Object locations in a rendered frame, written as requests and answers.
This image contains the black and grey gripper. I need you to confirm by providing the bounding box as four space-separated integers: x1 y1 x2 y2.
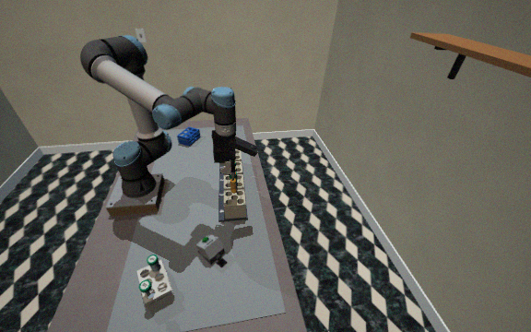
212 130 236 181

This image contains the grey bench mat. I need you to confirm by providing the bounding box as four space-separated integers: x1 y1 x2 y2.
107 127 286 332

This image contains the white tube rack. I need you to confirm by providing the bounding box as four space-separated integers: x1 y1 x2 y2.
137 260 175 311

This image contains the blue tube rack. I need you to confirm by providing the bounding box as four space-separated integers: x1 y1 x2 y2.
177 127 201 146

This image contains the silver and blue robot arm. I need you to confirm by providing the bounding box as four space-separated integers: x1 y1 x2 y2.
80 35 236 197

